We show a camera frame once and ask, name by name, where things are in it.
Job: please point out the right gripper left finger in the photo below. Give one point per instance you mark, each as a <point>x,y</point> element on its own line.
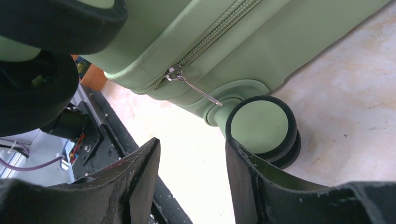
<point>121,193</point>

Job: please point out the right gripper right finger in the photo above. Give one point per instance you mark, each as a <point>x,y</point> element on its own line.
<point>264,194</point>

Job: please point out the silver zipper pull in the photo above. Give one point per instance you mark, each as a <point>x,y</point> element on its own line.
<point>175,73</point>

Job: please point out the green suitcase blue lining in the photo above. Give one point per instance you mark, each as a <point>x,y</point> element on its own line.
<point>237,51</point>

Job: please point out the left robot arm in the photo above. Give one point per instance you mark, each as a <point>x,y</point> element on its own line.
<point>69,125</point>

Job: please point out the orange wooden tray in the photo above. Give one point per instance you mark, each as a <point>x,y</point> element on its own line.
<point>94,78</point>

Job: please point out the patterned item in tray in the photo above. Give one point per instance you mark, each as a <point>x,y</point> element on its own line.
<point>82,66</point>

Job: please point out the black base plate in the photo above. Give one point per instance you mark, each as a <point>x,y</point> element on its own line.
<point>107,141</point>

